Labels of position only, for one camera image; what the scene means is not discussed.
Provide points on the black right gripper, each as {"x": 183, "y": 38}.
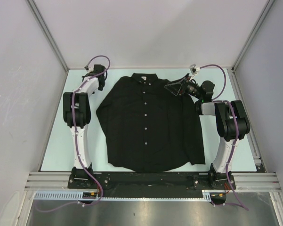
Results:
{"x": 174, "y": 86}

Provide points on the black button-up shirt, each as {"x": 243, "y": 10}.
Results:
{"x": 147, "y": 128}

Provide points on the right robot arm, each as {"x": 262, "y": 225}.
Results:
{"x": 232, "y": 125}

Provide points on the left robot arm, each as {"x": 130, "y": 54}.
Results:
{"x": 77, "y": 116}

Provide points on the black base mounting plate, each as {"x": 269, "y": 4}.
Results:
{"x": 148, "y": 183}

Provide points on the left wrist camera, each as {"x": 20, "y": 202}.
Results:
{"x": 89, "y": 69}

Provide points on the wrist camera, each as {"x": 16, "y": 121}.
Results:
{"x": 194, "y": 70}
{"x": 89, "y": 69}

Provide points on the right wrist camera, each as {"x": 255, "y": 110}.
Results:
{"x": 194, "y": 70}

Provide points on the aluminium front frame rail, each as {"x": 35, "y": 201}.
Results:
{"x": 245, "y": 182}

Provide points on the grey cable duct rail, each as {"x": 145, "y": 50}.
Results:
{"x": 194, "y": 196}

